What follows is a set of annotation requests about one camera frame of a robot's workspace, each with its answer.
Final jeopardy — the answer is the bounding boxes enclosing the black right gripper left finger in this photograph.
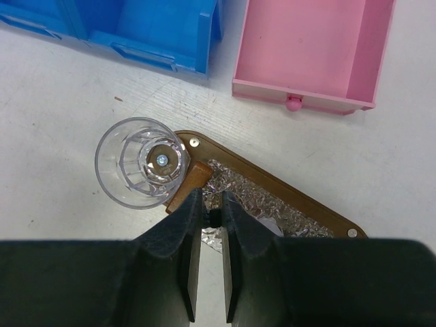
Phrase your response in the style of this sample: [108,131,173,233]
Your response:
[1,189,203,326]

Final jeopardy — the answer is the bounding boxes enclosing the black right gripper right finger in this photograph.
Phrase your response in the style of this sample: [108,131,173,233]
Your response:
[221,192,435,326]

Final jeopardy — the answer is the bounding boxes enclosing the white toothpaste red cap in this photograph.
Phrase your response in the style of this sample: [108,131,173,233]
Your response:
[258,218,283,237]

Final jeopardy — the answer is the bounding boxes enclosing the brown wooden tray holder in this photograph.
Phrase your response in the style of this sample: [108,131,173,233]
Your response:
[166,131,367,253]

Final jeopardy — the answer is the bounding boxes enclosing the pink wooden drawer box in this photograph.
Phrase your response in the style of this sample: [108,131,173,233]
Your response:
[232,0,395,115]

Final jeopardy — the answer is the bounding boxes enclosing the blue plastic bin right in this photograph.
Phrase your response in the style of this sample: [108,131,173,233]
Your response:
[59,0,224,76]

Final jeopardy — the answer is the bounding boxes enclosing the blue plastic bin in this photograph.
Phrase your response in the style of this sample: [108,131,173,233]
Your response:
[59,0,224,76]
[1,0,89,40]

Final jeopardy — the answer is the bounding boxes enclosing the blue plastic bin middle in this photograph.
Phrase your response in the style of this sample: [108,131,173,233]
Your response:
[1,0,89,40]

